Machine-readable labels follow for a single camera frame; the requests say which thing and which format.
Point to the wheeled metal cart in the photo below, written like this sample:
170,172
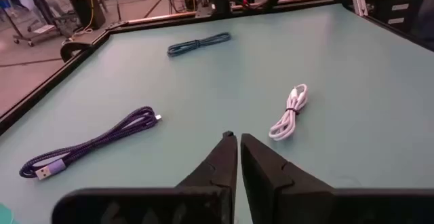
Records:
37,35

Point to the black box on floor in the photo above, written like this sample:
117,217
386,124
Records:
88,12

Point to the teal translucent plastic bin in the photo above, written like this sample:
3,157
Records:
4,217

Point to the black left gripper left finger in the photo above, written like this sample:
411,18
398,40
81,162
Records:
220,163

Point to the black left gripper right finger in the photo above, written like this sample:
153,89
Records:
268,180

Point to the black table edge frame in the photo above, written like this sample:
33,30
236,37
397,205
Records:
54,80

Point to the black drawer cabinet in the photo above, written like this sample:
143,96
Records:
400,13

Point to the black curved table bracket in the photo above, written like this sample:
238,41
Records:
73,45

